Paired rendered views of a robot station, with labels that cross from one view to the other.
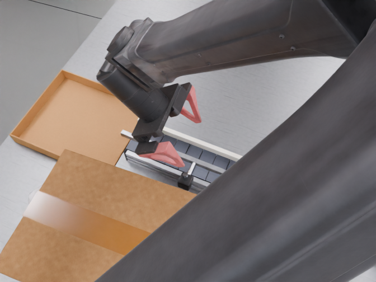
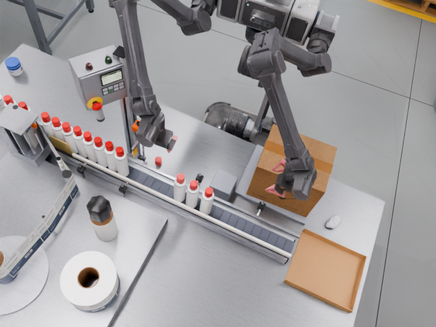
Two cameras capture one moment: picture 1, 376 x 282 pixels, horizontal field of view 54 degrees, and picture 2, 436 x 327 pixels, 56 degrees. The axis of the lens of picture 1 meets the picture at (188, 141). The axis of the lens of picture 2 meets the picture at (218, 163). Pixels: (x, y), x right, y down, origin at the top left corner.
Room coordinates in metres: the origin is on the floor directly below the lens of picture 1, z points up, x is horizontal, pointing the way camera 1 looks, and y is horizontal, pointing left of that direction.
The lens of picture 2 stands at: (1.08, -0.36, 2.59)
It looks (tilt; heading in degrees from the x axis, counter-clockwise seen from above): 60 degrees down; 169
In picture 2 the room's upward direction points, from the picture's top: 13 degrees clockwise
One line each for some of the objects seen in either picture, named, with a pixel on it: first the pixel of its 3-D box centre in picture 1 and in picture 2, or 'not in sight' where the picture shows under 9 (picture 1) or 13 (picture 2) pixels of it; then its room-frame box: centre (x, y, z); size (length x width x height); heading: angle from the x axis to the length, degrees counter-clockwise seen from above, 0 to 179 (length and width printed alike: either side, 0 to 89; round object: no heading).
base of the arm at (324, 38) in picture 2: not in sight; (318, 45); (-0.14, 0.16, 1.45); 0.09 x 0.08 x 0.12; 70
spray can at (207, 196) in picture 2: not in sight; (207, 200); (0.35, -0.24, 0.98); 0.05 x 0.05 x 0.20
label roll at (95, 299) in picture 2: not in sight; (91, 282); (0.70, -0.67, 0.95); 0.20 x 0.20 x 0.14
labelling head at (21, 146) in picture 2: not in sight; (26, 135); (0.09, -1.03, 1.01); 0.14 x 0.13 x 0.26; 66
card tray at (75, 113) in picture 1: (82, 121); (326, 268); (0.58, 0.31, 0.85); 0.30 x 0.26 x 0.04; 66
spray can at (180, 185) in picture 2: not in sight; (180, 187); (0.29, -0.35, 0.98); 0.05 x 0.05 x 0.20
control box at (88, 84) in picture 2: not in sight; (100, 79); (0.06, -0.67, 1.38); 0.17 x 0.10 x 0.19; 121
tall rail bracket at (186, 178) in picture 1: (188, 181); (257, 214); (0.37, 0.00, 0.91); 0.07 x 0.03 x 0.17; 156
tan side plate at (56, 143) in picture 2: not in sight; (61, 145); (0.09, -0.90, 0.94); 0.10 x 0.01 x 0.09; 66
